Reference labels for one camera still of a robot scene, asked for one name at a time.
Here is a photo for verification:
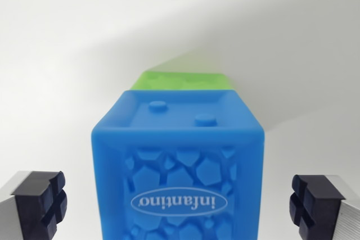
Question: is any blue infantino silicone cube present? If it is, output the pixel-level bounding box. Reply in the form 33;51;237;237
91;89;266;240

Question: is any green infantino silicone cube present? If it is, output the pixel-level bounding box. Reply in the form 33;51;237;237
129;70;237;92

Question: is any gripper left finger with silver black pad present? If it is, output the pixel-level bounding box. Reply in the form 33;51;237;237
0;170;69;240

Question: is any gripper right finger with silver black pad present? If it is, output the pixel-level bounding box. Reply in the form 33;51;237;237
289;174;360;240

